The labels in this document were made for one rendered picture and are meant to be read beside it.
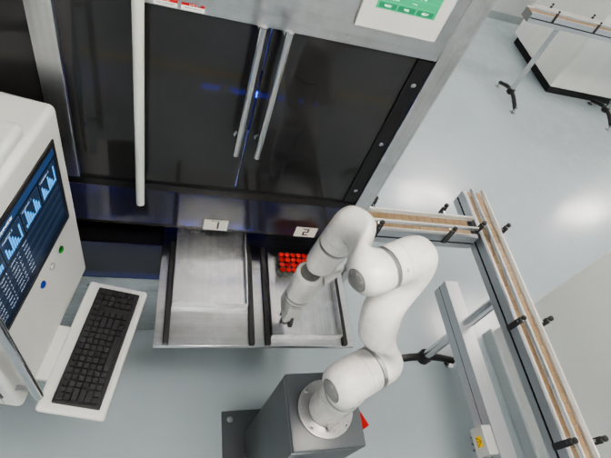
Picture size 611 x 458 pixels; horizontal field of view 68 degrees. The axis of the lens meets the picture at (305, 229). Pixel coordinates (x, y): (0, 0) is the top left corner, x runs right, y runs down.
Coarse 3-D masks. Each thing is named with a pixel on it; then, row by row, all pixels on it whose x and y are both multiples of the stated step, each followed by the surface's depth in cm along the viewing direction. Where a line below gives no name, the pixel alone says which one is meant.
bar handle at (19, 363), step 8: (0, 320) 91; (0, 328) 92; (0, 336) 95; (8, 336) 97; (0, 344) 98; (8, 344) 99; (8, 352) 101; (16, 352) 103; (16, 360) 105; (24, 360) 109; (16, 368) 109; (24, 368) 110; (24, 376) 114; (32, 376) 117; (32, 384) 119; (32, 392) 123; (40, 392) 126
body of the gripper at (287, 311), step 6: (282, 294) 155; (282, 300) 154; (282, 306) 153; (288, 306) 146; (282, 312) 152; (288, 312) 146; (294, 312) 146; (300, 312) 147; (282, 318) 152; (288, 318) 149; (294, 318) 151
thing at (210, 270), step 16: (176, 240) 169; (192, 240) 174; (208, 240) 176; (224, 240) 178; (240, 240) 180; (176, 256) 168; (192, 256) 170; (208, 256) 172; (224, 256) 174; (240, 256) 176; (176, 272) 165; (192, 272) 166; (208, 272) 168; (224, 272) 170; (240, 272) 172; (176, 288) 161; (192, 288) 162; (208, 288) 164; (224, 288) 166; (240, 288) 168; (176, 304) 156; (192, 304) 157; (208, 304) 158; (224, 304) 159; (240, 304) 161
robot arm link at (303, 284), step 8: (304, 264) 136; (296, 272) 134; (304, 272) 134; (296, 280) 135; (304, 280) 133; (312, 280) 133; (320, 280) 135; (288, 288) 142; (296, 288) 137; (304, 288) 135; (312, 288) 135; (288, 296) 143; (296, 296) 139; (304, 296) 139
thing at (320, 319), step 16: (272, 272) 176; (272, 288) 171; (320, 288) 177; (272, 304) 167; (320, 304) 173; (336, 304) 171; (272, 320) 160; (304, 320) 167; (320, 320) 169; (336, 320) 170; (272, 336) 158; (288, 336) 160; (304, 336) 161; (320, 336) 163; (336, 336) 164
